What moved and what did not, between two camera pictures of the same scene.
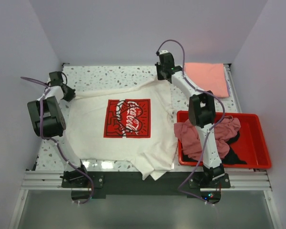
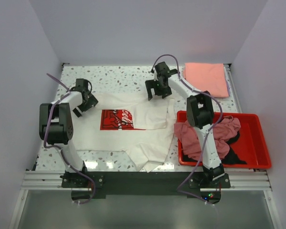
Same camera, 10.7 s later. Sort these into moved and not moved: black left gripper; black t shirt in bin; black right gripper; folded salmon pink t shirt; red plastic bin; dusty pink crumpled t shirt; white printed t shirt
Moved: white printed t shirt; black right gripper; black left gripper
Not moved: red plastic bin; folded salmon pink t shirt; dusty pink crumpled t shirt; black t shirt in bin
